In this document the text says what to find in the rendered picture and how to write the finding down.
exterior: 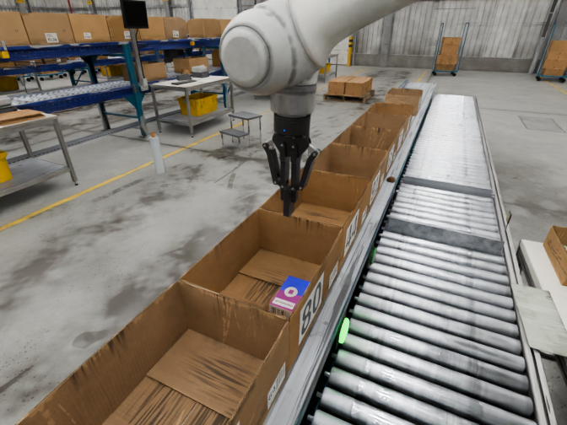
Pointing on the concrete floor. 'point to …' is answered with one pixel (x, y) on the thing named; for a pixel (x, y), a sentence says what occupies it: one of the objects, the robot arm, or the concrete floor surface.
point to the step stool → (242, 126)
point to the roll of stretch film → (157, 153)
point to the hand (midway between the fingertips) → (288, 201)
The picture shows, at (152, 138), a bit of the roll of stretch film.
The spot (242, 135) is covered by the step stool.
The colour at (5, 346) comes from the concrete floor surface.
